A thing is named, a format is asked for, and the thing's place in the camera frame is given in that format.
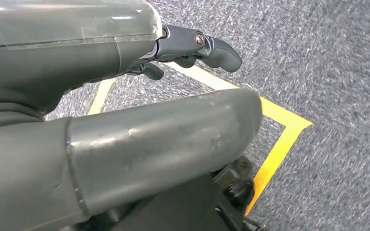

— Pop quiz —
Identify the black robot foot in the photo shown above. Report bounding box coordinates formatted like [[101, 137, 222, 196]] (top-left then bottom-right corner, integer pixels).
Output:
[[76, 155, 267, 231]]

